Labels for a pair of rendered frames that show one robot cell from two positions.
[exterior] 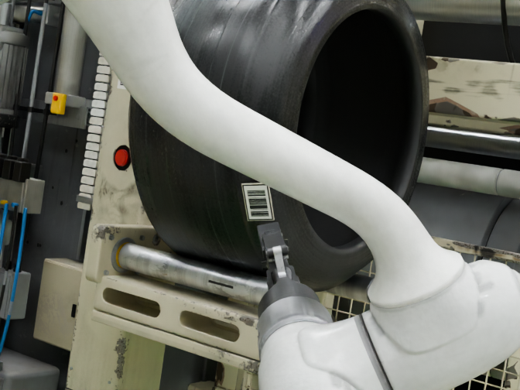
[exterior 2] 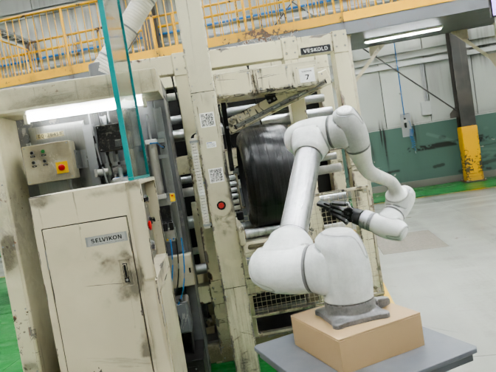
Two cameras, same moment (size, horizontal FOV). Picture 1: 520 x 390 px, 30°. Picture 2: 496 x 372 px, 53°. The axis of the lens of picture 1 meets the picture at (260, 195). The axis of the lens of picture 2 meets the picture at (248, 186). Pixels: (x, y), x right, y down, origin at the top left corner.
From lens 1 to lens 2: 1.82 m
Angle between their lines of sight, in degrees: 40
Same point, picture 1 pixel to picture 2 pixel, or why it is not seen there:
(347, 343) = (395, 212)
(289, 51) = not seen: hidden behind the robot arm
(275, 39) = not seen: hidden behind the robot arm
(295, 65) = not seen: hidden behind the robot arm
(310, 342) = (387, 215)
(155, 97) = (371, 171)
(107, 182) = (218, 215)
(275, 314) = (366, 215)
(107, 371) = (240, 275)
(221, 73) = (288, 165)
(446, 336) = (410, 202)
